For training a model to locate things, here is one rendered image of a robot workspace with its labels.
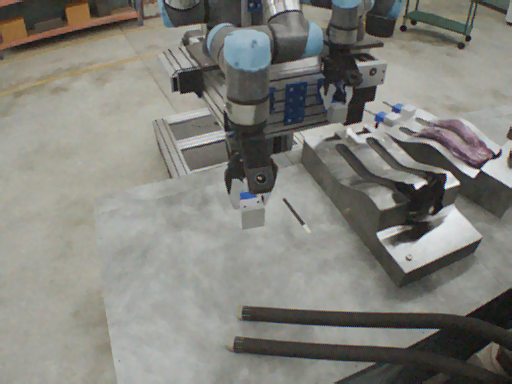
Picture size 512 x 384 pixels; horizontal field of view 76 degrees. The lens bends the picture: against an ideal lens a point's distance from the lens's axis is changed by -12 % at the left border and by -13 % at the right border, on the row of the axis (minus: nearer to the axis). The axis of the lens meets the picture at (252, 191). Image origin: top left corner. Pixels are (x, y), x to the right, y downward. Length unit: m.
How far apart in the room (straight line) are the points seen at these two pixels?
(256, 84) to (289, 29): 0.17
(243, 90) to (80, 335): 1.44
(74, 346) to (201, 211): 1.03
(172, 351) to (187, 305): 0.11
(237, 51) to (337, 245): 0.54
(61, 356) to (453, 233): 1.58
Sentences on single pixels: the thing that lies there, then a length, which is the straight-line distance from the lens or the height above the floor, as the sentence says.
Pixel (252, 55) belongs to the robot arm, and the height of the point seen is 1.28.
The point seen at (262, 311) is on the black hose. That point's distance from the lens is 0.76.
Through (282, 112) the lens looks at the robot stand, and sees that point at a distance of 1.45.
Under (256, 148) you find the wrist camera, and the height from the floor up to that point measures 1.11.
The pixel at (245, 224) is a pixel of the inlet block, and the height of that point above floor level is 0.92.
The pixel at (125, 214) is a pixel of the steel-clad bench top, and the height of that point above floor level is 0.80.
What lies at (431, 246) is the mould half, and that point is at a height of 0.86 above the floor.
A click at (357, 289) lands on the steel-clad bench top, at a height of 0.80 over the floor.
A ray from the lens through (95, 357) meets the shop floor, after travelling 1.76.
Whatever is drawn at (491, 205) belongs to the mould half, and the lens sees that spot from 1.19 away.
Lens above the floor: 1.50
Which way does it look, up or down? 41 degrees down
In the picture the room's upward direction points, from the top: straight up
